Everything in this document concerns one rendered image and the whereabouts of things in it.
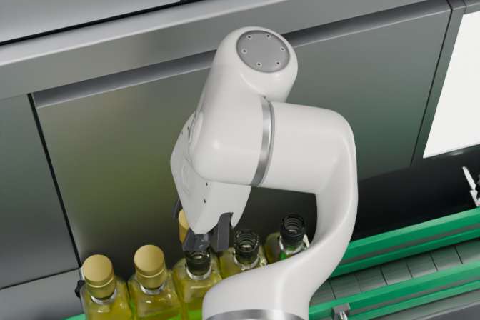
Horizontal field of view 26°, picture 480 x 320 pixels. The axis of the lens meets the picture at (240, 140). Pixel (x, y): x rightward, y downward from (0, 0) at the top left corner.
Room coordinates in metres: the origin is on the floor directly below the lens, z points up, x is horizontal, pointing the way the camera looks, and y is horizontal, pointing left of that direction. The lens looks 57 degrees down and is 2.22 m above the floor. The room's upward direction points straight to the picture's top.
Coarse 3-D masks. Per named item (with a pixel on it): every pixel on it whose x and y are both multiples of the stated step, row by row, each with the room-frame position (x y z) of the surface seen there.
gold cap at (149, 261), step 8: (144, 248) 0.53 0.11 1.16; (152, 248) 0.53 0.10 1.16; (136, 256) 0.52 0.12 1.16; (144, 256) 0.52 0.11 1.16; (152, 256) 0.52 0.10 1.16; (160, 256) 0.52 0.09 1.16; (136, 264) 0.51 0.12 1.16; (144, 264) 0.51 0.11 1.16; (152, 264) 0.51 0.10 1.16; (160, 264) 0.51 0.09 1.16; (136, 272) 0.51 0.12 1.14; (144, 272) 0.50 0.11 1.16; (152, 272) 0.50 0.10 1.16; (160, 272) 0.51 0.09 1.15; (144, 280) 0.50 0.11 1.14; (152, 280) 0.50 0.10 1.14; (160, 280) 0.50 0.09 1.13
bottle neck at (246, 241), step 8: (240, 232) 0.56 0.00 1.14; (248, 232) 0.56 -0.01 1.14; (240, 240) 0.56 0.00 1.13; (248, 240) 0.56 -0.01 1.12; (256, 240) 0.55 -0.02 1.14; (240, 248) 0.54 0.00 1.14; (248, 248) 0.54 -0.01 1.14; (256, 248) 0.54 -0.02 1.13; (240, 256) 0.54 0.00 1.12; (248, 256) 0.54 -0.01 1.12; (256, 256) 0.54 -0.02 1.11; (240, 264) 0.54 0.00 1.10; (248, 264) 0.54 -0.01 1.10
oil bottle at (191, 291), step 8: (216, 256) 0.56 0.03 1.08; (176, 264) 0.55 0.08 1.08; (184, 264) 0.54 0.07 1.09; (216, 264) 0.54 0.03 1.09; (176, 272) 0.54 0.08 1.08; (184, 272) 0.53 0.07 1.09; (216, 272) 0.53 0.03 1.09; (176, 280) 0.53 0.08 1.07; (184, 280) 0.52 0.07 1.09; (192, 280) 0.52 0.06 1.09; (200, 280) 0.52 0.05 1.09; (208, 280) 0.52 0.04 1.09; (216, 280) 0.52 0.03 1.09; (184, 288) 0.51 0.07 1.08; (192, 288) 0.51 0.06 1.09; (200, 288) 0.51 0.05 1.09; (208, 288) 0.51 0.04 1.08; (184, 296) 0.51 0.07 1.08; (192, 296) 0.51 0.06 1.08; (200, 296) 0.51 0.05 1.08; (184, 304) 0.50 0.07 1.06; (192, 304) 0.50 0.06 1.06; (200, 304) 0.51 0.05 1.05; (184, 312) 0.51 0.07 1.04; (192, 312) 0.50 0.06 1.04; (200, 312) 0.51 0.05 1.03
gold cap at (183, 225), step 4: (180, 212) 0.54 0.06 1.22; (180, 216) 0.54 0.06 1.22; (184, 216) 0.54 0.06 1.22; (180, 220) 0.53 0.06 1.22; (184, 220) 0.53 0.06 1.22; (180, 224) 0.53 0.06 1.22; (184, 224) 0.53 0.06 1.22; (188, 224) 0.53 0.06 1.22; (180, 228) 0.53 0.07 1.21; (184, 228) 0.52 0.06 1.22; (188, 228) 0.52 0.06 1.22; (180, 232) 0.53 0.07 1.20; (184, 232) 0.52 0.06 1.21; (180, 236) 0.53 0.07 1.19; (184, 236) 0.52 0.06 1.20
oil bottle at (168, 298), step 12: (132, 276) 0.53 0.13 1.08; (168, 276) 0.53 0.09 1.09; (132, 288) 0.52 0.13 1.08; (168, 288) 0.51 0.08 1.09; (132, 300) 0.51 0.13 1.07; (144, 300) 0.50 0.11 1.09; (156, 300) 0.50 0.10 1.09; (168, 300) 0.50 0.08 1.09; (180, 300) 0.51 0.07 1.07; (144, 312) 0.49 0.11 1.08; (156, 312) 0.49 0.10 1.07; (168, 312) 0.49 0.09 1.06; (180, 312) 0.50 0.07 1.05
